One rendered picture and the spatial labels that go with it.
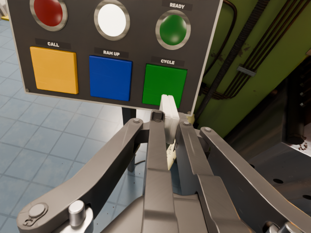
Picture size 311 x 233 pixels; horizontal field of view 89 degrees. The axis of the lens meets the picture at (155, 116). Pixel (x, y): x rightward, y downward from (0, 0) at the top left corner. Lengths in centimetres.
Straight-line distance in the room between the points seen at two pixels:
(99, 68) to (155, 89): 11
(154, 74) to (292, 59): 39
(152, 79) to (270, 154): 37
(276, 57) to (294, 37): 6
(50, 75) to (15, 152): 126
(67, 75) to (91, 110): 124
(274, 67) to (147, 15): 40
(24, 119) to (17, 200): 64
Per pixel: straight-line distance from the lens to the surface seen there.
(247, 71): 57
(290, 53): 56
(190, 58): 30
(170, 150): 64
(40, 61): 36
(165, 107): 16
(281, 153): 51
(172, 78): 30
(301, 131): 49
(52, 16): 34
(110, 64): 30
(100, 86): 32
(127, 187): 124
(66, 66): 33
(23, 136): 162
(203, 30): 31
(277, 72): 59
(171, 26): 29
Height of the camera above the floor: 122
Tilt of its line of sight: 55 degrees down
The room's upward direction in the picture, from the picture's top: 12 degrees clockwise
